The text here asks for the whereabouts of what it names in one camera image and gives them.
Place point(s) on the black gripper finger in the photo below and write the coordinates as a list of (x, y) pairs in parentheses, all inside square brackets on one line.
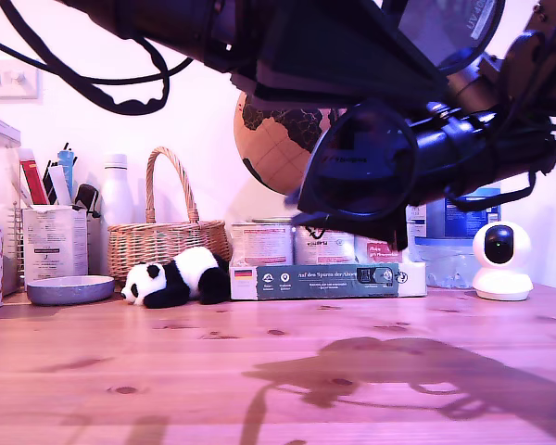
[(366, 232)]

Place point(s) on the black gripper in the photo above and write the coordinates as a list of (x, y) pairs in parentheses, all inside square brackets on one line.
[(199, 32)]

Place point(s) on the black sunglasses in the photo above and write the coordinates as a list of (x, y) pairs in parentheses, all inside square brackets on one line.
[(347, 139)]

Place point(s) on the silver can red label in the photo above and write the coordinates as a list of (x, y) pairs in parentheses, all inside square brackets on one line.
[(377, 252)]

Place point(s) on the large clear water bottle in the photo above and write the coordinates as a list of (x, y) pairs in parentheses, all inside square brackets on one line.
[(468, 222)]

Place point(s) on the cork globe on stand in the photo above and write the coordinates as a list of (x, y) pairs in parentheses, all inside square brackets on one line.
[(278, 148)]

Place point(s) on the silver can pale label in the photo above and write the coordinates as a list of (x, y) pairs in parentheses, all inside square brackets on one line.
[(261, 245)]

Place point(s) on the panda plush toy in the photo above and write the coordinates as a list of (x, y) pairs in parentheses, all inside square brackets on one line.
[(190, 273)]

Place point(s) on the white metal bottle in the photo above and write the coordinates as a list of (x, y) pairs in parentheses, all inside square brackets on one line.
[(117, 194)]

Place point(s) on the grey shallow bowl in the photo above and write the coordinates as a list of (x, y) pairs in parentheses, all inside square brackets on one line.
[(69, 289)]

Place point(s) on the white cardboard holder box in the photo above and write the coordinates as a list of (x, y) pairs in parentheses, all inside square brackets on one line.
[(53, 245)]

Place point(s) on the red and white tube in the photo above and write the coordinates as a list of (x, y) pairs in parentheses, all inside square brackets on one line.
[(32, 178)]

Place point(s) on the small white round camera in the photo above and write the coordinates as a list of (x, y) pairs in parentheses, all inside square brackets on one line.
[(500, 273)]

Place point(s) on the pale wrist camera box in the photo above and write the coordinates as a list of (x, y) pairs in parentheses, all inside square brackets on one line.
[(472, 83)]

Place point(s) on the white wall light switch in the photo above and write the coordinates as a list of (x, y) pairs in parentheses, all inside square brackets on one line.
[(9, 79)]

